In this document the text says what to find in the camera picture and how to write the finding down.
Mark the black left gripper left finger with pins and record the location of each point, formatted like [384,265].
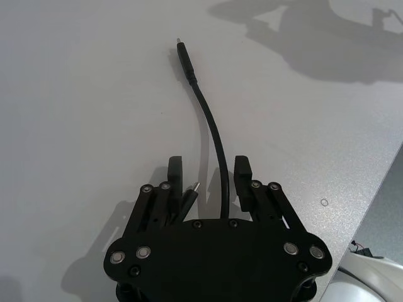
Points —
[151,207]

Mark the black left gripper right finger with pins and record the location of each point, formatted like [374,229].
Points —
[270,207]

